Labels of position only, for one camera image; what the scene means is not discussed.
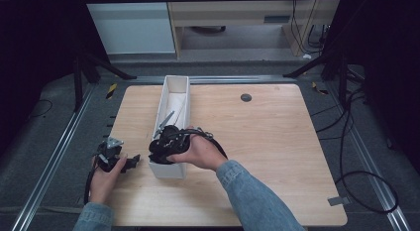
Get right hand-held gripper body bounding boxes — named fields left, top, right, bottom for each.
left=152, top=109, right=192, bottom=157

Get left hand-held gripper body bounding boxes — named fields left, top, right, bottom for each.
left=93, top=136, right=129, bottom=173

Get long white storage box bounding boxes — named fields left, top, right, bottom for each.
left=148, top=74, right=192, bottom=180

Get person's left hand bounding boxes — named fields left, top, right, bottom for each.
left=88, top=154, right=129, bottom=206

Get person's right hand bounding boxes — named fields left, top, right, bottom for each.
left=165, top=125, right=230, bottom=173

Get yellow black floor tape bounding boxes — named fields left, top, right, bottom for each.
left=310, top=80, right=330, bottom=96
left=105, top=82, right=119, bottom=100

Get black metal stand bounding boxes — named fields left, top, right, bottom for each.
left=72, top=47, right=138, bottom=113
left=282, top=47, right=367, bottom=110

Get dark object under desk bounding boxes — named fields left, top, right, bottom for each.
left=190, top=25, right=228, bottom=35

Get white cabinet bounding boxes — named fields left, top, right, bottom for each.
left=85, top=1, right=176, bottom=56

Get light wooden desk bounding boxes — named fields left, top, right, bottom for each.
left=166, top=0, right=341, bottom=58

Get grey tape piece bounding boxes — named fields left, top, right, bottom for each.
left=327, top=195, right=352, bottom=207

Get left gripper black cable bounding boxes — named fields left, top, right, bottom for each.
left=83, top=154, right=102, bottom=206

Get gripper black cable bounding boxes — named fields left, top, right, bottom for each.
left=83, top=154, right=102, bottom=206
left=170, top=126, right=230, bottom=161

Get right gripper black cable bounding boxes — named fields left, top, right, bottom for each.
left=170, top=126, right=230, bottom=161

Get metal floor rail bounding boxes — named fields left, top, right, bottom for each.
left=325, top=81, right=413, bottom=231
left=10, top=82, right=97, bottom=231
left=128, top=74, right=298, bottom=85

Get thin black floor cable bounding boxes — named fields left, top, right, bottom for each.
left=30, top=98, right=54, bottom=119

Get hanging black desk cables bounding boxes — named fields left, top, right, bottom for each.
left=289, top=0, right=331, bottom=56

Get looped black floor cable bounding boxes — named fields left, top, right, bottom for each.
left=309, top=86, right=402, bottom=215

